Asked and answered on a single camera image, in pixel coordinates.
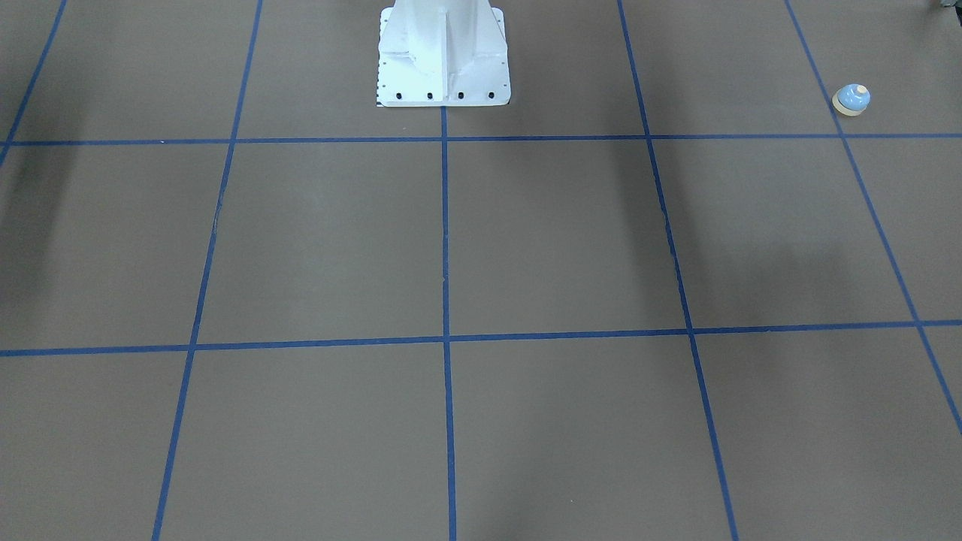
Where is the blue wooden call bell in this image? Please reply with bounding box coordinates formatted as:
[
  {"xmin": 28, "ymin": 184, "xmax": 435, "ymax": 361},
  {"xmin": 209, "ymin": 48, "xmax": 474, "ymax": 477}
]
[{"xmin": 831, "ymin": 83, "xmax": 872, "ymax": 116}]

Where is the white camera mast base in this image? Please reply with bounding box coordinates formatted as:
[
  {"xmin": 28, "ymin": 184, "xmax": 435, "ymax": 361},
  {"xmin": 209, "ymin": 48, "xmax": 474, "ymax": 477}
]
[{"xmin": 376, "ymin": 1, "xmax": 512, "ymax": 107}]

